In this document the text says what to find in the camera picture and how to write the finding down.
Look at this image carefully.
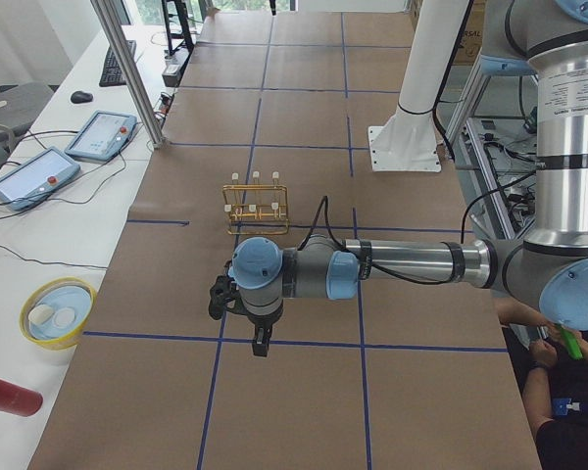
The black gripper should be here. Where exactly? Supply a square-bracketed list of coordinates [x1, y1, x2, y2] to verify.
[252, 321, 271, 357]

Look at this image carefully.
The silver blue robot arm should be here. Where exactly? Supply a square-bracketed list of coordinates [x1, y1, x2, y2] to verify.
[209, 1, 588, 356]

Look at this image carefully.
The blue horizontal tape line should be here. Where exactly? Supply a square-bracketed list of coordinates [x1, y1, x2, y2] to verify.
[83, 330, 508, 353]

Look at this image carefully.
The blue vertical tape line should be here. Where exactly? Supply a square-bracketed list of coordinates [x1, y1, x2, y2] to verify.
[196, 16, 277, 470]

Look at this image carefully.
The yellow bowl with blue lid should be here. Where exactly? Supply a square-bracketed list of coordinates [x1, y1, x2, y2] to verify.
[19, 277, 97, 351]

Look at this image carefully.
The brown paper table cover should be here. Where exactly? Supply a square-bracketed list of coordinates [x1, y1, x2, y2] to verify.
[38, 10, 544, 470]

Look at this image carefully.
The far blue teach pendant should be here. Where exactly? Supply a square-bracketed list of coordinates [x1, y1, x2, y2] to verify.
[65, 111, 137, 163]

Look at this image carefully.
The blue teach pendant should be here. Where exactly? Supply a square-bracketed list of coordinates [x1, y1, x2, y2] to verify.
[0, 147, 80, 212]
[65, 111, 137, 163]

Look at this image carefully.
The near blue teach pendant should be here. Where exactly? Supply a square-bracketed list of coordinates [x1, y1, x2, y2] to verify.
[0, 147, 80, 212]

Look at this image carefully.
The red cylinder bottle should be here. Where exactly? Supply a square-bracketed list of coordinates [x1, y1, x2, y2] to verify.
[0, 379, 43, 417]

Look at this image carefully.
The black keyboard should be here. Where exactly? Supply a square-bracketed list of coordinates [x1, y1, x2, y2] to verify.
[99, 47, 126, 87]

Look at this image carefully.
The black computer mouse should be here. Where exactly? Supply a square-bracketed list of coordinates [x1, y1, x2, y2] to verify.
[70, 90, 93, 104]

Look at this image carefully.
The green handheld object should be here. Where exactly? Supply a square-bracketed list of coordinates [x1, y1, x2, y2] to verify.
[555, 323, 583, 360]

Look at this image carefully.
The seated person in black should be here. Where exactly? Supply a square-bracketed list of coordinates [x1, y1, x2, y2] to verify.
[494, 298, 588, 469]

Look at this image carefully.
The black metal rack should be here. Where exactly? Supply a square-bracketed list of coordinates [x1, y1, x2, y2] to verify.
[161, 0, 195, 57]

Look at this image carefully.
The cardboard box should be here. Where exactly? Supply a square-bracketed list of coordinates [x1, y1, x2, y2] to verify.
[406, 0, 487, 65]

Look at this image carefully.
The grey office chair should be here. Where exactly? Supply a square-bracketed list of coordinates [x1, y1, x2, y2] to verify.
[0, 82, 54, 165]

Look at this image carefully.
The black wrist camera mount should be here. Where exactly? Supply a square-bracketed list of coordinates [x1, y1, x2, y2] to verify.
[208, 275, 243, 320]

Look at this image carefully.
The gold wire cup holder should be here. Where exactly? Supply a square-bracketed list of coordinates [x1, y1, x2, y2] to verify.
[221, 171, 290, 236]

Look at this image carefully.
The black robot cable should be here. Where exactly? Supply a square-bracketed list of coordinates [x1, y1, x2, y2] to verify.
[296, 195, 373, 275]

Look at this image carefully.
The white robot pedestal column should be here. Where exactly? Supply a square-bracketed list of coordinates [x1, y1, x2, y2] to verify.
[368, 0, 471, 172]

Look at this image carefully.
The aluminium frame post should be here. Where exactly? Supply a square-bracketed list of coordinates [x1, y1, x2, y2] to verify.
[90, 0, 166, 149]

